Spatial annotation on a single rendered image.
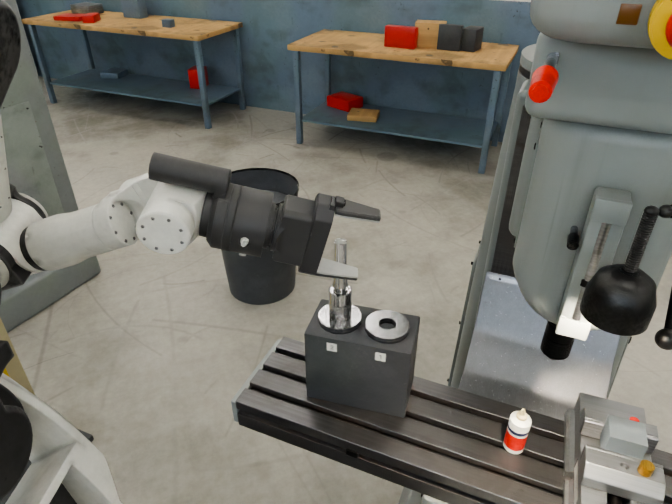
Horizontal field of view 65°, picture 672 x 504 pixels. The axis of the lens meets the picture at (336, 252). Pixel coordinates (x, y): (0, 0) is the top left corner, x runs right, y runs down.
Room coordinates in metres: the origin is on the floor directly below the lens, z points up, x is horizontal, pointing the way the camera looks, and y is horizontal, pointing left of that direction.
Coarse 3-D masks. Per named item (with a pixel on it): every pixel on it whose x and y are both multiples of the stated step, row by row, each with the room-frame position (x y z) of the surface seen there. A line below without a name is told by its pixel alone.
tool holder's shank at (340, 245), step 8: (336, 240) 0.85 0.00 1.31; (344, 240) 0.85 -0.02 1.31; (336, 248) 0.84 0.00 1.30; (344, 248) 0.84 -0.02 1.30; (336, 256) 0.84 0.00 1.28; (344, 256) 0.84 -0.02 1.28; (336, 280) 0.83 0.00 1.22; (344, 280) 0.84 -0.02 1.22; (336, 288) 0.83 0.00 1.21; (344, 288) 0.83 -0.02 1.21
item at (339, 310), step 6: (330, 300) 0.83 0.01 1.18; (336, 300) 0.82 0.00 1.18; (342, 300) 0.82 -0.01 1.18; (348, 300) 0.83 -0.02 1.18; (330, 306) 0.83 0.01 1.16; (336, 306) 0.82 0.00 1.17; (342, 306) 0.82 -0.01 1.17; (348, 306) 0.83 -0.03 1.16; (330, 312) 0.83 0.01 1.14; (336, 312) 0.82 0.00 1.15; (342, 312) 0.82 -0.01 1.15; (348, 312) 0.83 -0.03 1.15; (330, 318) 0.83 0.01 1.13; (336, 318) 0.82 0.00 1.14; (342, 318) 0.82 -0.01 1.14; (348, 318) 0.83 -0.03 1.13
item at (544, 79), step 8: (552, 56) 0.57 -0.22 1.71; (544, 64) 0.54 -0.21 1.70; (552, 64) 0.54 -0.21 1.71; (536, 72) 0.50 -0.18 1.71; (544, 72) 0.48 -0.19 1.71; (552, 72) 0.49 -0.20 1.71; (536, 80) 0.47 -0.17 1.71; (544, 80) 0.46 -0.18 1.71; (552, 80) 0.47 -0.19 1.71; (536, 88) 0.46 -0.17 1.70; (544, 88) 0.46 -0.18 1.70; (552, 88) 0.46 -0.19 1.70; (536, 96) 0.46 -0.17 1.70; (544, 96) 0.46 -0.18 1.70
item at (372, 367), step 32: (320, 320) 0.83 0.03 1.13; (352, 320) 0.83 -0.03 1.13; (384, 320) 0.84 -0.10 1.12; (416, 320) 0.84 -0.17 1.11; (320, 352) 0.79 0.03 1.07; (352, 352) 0.78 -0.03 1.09; (384, 352) 0.76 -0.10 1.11; (320, 384) 0.80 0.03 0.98; (352, 384) 0.78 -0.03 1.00; (384, 384) 0.76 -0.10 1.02
